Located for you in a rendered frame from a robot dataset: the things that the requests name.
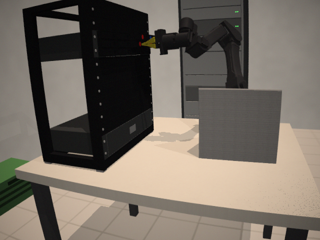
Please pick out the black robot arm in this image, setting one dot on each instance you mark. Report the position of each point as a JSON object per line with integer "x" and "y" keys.
{"x": 195, "y": 46}

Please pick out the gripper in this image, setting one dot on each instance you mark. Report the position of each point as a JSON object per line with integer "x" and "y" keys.
{"x": 161, "y": 41}

